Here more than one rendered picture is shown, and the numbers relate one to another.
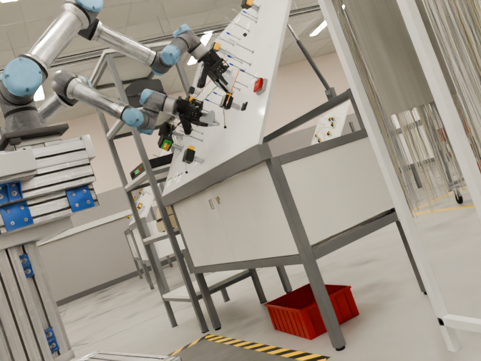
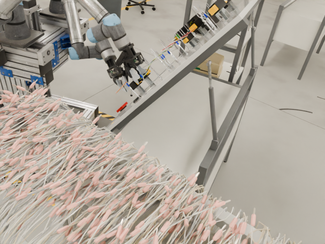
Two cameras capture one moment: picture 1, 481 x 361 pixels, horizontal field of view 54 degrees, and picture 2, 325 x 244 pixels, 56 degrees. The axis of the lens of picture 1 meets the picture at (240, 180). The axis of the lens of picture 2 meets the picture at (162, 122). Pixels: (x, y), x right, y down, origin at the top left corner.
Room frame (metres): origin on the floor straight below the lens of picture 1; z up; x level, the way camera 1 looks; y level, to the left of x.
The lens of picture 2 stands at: (1.36, -1.28, 2.02)
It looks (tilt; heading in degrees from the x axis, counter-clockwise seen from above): 39 degrees down; 51
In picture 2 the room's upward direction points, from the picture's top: 7 degrees clockwise
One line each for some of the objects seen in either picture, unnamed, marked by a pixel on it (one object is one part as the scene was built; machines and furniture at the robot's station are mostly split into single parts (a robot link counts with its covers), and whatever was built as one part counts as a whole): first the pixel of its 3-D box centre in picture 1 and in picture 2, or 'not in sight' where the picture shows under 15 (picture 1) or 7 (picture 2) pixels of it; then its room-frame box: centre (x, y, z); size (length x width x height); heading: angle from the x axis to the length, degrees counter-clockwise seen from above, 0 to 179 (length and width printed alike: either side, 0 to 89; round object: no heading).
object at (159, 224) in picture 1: (179, 210); (204, 64); (3.14, 0.45, 0.76); 0.30 x 0.21 x 0.20; 124
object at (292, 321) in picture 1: (310, 309); not in sight; (2.32, -0.11, 0.07); 0.39 x 0.29 x 0.14; 23
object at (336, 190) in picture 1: (270, 205); (184, 137); (2.51, -0.11, 0.60); 1.17 x 0.58 x 0.40; 30
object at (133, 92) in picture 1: (139, 99); not in sight; (3.14, 0.46, 1.56); 0.30 x 0.23 x 0.19; 122
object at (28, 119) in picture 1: (24, 124); (16, 27); (1.71, 0.68, 1.21); 0.15 x 0.15 x 0.10
